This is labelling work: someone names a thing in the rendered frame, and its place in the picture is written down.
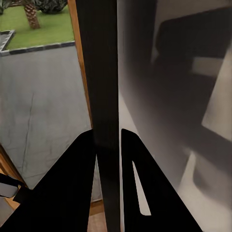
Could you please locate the poster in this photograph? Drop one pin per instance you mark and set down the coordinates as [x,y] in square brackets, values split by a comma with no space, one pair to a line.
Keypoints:
[97,21]

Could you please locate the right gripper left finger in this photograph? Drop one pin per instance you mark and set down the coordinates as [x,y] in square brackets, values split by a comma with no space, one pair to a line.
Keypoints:
[60,202]

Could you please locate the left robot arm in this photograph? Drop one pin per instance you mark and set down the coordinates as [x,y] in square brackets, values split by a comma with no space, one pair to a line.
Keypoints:
[10,187]

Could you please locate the door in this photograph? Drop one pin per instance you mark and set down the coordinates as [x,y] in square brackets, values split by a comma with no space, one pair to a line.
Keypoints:
[44,101]

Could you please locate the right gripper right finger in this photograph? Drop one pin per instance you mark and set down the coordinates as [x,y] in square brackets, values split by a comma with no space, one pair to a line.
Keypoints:
[168,212]

